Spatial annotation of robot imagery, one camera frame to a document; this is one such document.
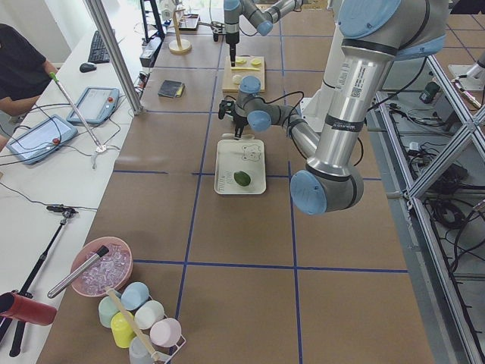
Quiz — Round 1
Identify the teach pendant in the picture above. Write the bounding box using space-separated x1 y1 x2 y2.
76 86 120 125
7 115 78 165

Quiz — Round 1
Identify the clear plastic cup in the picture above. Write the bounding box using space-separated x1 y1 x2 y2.
129 337 154 364

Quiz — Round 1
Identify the white plastic cup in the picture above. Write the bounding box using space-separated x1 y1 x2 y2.
134 300 164 330

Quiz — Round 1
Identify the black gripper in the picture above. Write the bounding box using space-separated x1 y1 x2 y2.
233 114 248 139
226 33 239 65

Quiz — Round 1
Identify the cream bear serving tray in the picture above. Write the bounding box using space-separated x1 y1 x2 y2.
214 140 266 195

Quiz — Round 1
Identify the black keyboard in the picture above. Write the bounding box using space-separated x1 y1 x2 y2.
88 30 110 64

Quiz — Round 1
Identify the yellow plastic cup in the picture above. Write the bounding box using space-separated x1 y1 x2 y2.
110 312 136 349

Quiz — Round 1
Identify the aluminium frame post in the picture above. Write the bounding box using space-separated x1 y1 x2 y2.
85 0 143 115

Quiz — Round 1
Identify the grey folded cloth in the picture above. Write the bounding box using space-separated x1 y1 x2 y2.
158 80 185 99

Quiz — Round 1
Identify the white steamed bun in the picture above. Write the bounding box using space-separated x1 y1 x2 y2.
232 74 243 85

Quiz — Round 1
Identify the black tripod stick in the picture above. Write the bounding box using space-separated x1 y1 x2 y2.
1 205 77 357

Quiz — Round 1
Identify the red cylinder bottle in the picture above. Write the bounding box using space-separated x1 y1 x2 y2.
1 292 57 326

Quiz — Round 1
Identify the person in black shirt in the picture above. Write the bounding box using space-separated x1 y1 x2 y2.
1 24 58 117

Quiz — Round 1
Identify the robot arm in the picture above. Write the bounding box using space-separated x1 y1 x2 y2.
224 0 302 67
228 1 449 215

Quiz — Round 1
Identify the pink ice bowl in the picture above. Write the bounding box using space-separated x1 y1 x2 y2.
71 237 133 297

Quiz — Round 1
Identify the pink plastic cup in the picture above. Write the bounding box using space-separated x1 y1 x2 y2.
149 318 182 347

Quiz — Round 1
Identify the yellow plastic knife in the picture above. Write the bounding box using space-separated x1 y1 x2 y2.
230 67 261 71

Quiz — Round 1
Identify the blue plastic cup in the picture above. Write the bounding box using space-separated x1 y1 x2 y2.
120 281 149 311

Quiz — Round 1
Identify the black computer mouse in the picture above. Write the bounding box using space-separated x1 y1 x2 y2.
79 62 97 73

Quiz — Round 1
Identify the wooden mug tree stand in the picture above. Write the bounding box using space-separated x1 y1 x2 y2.
168 1 192 55

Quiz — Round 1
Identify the far teach pendant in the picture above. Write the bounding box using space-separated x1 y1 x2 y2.
76 86 120 125

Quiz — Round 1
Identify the near teach pendant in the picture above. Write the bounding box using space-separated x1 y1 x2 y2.
7 115 78 165

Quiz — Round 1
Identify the green plastic cup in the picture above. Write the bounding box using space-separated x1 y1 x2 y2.
98 296 119 328

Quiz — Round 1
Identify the wooden cutting board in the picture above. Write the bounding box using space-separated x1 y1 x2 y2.
221 55 266 93

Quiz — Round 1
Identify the metal rod in ice bowl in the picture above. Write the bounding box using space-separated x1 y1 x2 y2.
47 245 109 299

